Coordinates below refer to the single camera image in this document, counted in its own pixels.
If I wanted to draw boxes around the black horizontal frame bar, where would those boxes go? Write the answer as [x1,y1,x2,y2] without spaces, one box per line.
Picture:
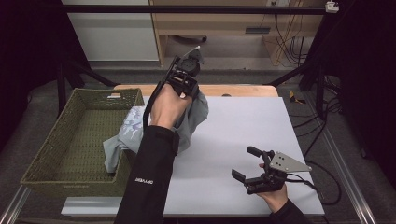
[60,4,328,16]

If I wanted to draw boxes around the person's right hand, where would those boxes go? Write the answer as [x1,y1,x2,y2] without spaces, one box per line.
[258,162,290,215]

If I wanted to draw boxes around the yellow and black tool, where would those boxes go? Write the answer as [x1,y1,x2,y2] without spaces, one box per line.
[289,91,306,105]

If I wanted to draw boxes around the green woven basket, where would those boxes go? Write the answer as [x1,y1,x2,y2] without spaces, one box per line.
[20,87,146,198]

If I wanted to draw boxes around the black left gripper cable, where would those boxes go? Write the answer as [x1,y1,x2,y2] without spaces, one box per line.
[142,55,181,129]

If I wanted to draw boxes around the person's left hand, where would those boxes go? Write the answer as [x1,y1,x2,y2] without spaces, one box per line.
[148,83,194,131]

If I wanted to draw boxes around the white cabinet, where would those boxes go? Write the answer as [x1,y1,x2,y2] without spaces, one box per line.
[61,0,161,63]

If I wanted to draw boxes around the black floor cables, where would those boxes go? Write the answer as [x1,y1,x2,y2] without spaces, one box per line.
[292,74,345,158]

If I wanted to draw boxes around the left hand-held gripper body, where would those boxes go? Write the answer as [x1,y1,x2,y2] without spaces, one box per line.
[166,46,206,98]

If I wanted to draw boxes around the hanging cable bundle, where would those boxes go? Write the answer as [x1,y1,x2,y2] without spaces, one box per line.
[270,13,310,67]

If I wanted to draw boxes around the white table mat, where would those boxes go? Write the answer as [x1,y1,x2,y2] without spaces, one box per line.
[60,95,326,217]

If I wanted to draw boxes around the wooden table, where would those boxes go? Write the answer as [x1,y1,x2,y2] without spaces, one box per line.
[113,84,279,98]

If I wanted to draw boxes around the grey-blue printed garment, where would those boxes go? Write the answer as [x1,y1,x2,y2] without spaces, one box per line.
[102,91,210,174]

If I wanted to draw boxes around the light wooden desk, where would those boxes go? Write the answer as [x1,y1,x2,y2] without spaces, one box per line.
[148,0,326,67]

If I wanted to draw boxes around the small white device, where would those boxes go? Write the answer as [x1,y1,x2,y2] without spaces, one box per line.
[324,0,340,14]

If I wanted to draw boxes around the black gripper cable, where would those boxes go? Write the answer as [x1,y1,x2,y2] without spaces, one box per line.
[284,159,343,207]
[142,55,181,129]

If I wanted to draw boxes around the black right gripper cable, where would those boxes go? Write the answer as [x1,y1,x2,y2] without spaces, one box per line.
[284,159,343,207]

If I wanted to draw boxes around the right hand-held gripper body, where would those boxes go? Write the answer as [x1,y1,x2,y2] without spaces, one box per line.
[243,150,313,196]

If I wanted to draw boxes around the aluminium rail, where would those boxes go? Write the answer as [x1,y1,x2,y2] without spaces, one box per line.
[319,125,378,224]
[0,185,33,224]

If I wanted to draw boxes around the black metal stand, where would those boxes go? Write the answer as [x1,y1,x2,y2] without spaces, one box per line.
[56,58,121,117]
[266,61,327,120]

